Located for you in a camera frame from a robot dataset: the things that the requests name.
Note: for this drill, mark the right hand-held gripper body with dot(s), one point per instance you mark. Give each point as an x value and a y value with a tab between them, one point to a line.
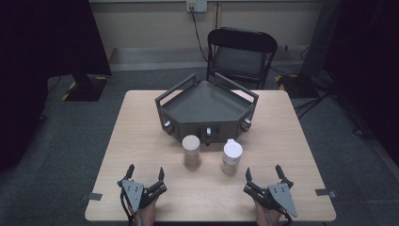
282	196

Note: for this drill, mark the white paper cup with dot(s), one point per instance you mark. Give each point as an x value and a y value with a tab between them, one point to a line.
232	153

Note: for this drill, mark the black folding chair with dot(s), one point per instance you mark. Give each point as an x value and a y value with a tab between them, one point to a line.
241	40

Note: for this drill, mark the grey table clip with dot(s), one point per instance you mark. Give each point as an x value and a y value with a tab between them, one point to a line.
94	196
324	192

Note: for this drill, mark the white wall socket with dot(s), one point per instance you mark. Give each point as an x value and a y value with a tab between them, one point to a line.
197	4

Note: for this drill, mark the glass jar with wooden lid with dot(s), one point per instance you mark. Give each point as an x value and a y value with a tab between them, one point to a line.
191	148

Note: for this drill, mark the person's left hand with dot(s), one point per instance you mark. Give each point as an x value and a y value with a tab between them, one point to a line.
147	215

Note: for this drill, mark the dark curtain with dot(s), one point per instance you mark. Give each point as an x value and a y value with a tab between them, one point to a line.
37	47
370	47

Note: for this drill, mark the dark pentagonal camera rig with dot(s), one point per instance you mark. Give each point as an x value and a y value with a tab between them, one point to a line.
204	103

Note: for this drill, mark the person's right hand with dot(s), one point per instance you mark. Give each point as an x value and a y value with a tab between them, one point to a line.
265	216

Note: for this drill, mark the black stand base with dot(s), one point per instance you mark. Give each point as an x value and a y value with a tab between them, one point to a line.
87	91
298	86

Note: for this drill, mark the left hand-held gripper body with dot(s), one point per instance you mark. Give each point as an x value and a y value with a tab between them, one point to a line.
133	192

